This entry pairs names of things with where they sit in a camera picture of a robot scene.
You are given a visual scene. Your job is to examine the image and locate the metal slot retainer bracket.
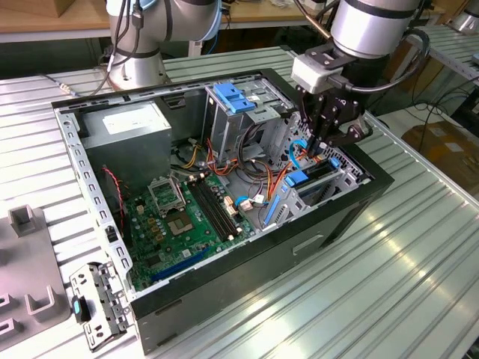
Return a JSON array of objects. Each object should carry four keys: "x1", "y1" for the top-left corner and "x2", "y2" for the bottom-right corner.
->
[{"x1": 69, "y1": 261, "x2": 135, "y2": 352}]

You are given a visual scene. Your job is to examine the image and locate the grey power supply unit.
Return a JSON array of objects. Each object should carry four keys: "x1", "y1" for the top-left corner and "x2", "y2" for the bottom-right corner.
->
[{"x1": 80, "y1": 102, "x2": 173, "y2": 195}]

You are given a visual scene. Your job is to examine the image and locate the metal socket cover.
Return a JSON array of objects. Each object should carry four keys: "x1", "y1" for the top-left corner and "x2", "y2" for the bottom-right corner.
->
[{"x1": 147, "y1": 176, "x2": 187, "y2": 217}]

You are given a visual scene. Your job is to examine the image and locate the yellow black wire bundle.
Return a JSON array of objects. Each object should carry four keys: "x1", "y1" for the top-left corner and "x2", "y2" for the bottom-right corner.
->
[{"x1": 175, "y1": 144, "x2": 206, "y2": 170}]

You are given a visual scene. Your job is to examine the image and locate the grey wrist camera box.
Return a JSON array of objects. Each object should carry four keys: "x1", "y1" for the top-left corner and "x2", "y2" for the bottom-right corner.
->
[{"x1": 290, "y1": 55, "x2": 347, "y2": 95}]

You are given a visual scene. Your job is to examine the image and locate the black RAM slot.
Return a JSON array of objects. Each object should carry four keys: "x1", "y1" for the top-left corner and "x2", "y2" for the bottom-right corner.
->
[
  {"x1": 192, "y1": 179, "x2": 231, "y2": 241},
  {"x1": 186, "y1": 180, "x2": 227, "y2": 243},
  {"x1": 196, "y1": 178, "x2": 236, "y2": 239},
  {"x1": 201, "y1": 177, "x2": 241, "y2": 236}
]

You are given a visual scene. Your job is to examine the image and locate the orange black wire bundle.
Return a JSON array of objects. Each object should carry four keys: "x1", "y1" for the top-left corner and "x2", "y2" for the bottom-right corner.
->
[{"x1": 204, "y1": 125, "x2": 287, "y2": 195}]

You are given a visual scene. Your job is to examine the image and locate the large taped cardboard box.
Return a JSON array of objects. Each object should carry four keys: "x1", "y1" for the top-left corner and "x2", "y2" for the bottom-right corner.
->
[{"x1": 402, "y1": 119, "x2": 479, "y2": 195}]

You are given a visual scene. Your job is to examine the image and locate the green motherboard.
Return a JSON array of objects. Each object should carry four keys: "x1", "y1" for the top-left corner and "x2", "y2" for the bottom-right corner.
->
[{"x1": 121, "y1": 174, "x2": 259, "y2": 292}]

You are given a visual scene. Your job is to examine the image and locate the wooden workbench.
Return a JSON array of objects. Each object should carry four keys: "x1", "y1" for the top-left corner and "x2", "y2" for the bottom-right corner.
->
[{"x1": 0, "y1": 0, "x2": 446, "y2": 44}]

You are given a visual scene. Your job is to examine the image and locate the copper coloured tube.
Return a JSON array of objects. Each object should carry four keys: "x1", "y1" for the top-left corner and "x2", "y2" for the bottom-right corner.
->
[{"x1": 293, "y1": 0, "x2": 334, "y2": 40}]

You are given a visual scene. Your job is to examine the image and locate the thin cable with plug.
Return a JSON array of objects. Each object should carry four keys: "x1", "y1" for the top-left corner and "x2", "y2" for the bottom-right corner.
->
[{"x1": 39, "y1": 0, "x2": 145, "y2": 99}]

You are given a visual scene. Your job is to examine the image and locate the white plug with wires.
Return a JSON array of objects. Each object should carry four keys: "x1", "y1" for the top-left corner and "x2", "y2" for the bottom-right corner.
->
[{"x1": 234, "y1": 193, "x2": 271, "y2": 213}]

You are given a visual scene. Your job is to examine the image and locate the black latch with blue tab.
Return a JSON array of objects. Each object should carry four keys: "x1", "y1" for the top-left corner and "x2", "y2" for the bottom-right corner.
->
[{"x1": 70, "y1": 295, "x2": 93, "y2": 323}]

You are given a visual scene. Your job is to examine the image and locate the empty blue drive carrier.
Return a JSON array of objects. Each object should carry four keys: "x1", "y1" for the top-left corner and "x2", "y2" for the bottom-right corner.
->
[{"x1": 213, "y1": 84, "x2": 255, "y2": 115}]

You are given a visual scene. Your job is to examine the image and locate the blue expansion slot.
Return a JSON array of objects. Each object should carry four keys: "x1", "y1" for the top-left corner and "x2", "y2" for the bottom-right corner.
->
[{"x1": 150, "y1": 248, "x2": 206, "y2": 282}]

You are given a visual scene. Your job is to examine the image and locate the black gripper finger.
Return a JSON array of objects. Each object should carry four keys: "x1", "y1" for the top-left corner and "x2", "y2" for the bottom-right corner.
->
[
  {"x1": 296, "y1": 85, "x2": 331, "y2": 156},
  {"x1": 317, "y1": 111, "x2": 375, "y2": 155}
]

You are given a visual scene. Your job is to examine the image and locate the hard disk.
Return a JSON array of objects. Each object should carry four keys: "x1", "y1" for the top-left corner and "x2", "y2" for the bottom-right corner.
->
[{"x1": 263, "y1": 156, "x2": 342, "y2": 227}]

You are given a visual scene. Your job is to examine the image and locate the CPU socket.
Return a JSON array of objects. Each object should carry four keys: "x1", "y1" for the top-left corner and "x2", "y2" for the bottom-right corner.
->
[{"x1": 165, "y1": 209, "x2": 196, "y2": 239}]

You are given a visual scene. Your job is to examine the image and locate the grey parts rack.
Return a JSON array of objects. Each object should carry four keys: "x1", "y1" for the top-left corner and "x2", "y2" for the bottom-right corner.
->
[{"x1": 0, "y1": 204, "x2": 73, "y2": 340}]

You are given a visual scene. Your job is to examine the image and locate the light blue data wire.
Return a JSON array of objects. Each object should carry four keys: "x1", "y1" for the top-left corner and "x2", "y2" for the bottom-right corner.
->
[{"x1": 290, "y1": 138, "x2": 311, "y2": 169}]

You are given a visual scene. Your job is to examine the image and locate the red black fan wire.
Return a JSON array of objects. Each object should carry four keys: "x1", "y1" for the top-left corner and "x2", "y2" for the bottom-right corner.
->
[{"x1": 101, "y1": 167, "x2": 127, "y2": 225}]

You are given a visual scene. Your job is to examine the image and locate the orange red power wire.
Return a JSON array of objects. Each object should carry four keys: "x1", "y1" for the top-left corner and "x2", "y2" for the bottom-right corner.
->
[{"x1": 274, "y1": 143, "x2": 323, "y2": 195}]

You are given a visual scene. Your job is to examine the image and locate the black camera cable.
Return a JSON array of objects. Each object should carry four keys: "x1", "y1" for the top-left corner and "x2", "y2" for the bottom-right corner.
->
[{"x1": 329, "y1": 28, "x2": 432, "y2": 95}]

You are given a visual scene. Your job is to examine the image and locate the grey metal drive cage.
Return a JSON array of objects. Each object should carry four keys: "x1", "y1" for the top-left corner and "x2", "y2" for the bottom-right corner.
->
[{"x1": 204, "y1": 76, "x2": 296, "y2": 164}]

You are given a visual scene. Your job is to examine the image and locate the black open PC case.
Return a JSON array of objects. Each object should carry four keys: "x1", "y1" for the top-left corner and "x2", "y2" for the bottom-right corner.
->
[{"x1": 50, "y1": 67, "x2": 396, "y2": 356}]

